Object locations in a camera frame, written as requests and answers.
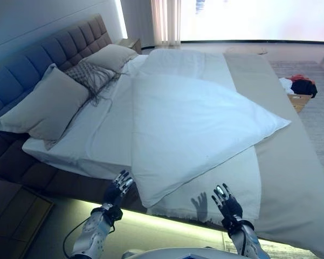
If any white garment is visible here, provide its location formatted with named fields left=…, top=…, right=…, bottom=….
left=279, top=77, right=294, bottom=95

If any white pillow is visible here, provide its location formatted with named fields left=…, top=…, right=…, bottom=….
left=0, top=63, right=63, bottom=151

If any grey area rug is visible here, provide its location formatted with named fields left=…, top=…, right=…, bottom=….
left=268, top=60, right=324, bottom=195

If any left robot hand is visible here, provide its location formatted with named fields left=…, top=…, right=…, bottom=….
left=104, top=169, right=134, bottom=209

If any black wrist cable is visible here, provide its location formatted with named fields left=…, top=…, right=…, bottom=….
left=238, top=221, right=246, bottom=255
left=63, top=215, right=98, bottom=257

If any brown tufted headboard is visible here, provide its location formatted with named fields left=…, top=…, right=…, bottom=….
left=0, top=13, right=114, bottom=122

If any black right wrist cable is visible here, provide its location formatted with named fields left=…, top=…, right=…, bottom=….
left=238, top=221, right=246, bottom=255

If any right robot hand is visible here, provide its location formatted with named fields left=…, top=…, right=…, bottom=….
left=211, top=183, right=243, bottom=223

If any white duvet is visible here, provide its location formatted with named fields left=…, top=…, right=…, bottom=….
left=129, top=48, right=292, bottom=219

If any grey fringed decorative cushion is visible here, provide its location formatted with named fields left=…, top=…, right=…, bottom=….
left=64, top=60, right=120, bottom=108

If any large beige pillow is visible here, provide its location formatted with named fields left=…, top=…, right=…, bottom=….
left=0, top=66, right=90, bottom=141

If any beige curtain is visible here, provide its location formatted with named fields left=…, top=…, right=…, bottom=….
left=150, top=0, right=182, bottom=46

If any white bed sheet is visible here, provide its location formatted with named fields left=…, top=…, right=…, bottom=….
left=22, top=53, right=151, bottom=180

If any beige textured bed runner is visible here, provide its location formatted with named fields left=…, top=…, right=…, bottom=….
left=223, top=52, right=324, bottom=245

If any red garment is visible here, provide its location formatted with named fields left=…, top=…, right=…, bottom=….
left=289, top=74, right=313, bottom=82

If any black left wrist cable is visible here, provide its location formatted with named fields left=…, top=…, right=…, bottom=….
left=63, top=215, right=98, bottom=257

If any brown upholstered bed frame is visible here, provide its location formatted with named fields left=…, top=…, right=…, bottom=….
left=0, top=129, right=142, bottom=213

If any wooden bedside table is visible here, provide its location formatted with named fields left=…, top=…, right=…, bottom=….
left=0, top=175, right=54, bottom=259
left=118, top=37, right=141, bottom=54

